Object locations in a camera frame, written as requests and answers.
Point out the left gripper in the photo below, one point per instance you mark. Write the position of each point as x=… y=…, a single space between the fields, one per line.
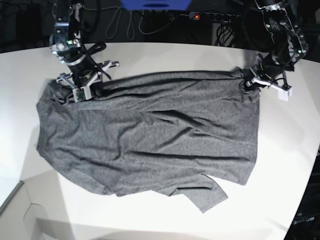
x=258 y=79

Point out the blue box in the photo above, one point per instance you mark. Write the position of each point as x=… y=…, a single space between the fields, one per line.
x=179 y=5

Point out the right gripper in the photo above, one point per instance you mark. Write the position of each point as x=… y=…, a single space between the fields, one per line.
x=84 y=87

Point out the white chair at table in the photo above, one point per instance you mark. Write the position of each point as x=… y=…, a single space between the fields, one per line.
x=20 y=219

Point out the grey t-shirt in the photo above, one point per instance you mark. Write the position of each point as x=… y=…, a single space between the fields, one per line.
x=167 y=132

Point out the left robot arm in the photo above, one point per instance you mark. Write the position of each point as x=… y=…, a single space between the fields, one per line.
x=289 y=46

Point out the black power strip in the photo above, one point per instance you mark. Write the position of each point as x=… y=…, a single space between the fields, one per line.
x=213 y=17

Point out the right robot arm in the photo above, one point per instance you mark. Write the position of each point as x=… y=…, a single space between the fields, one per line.
x=66 y=43

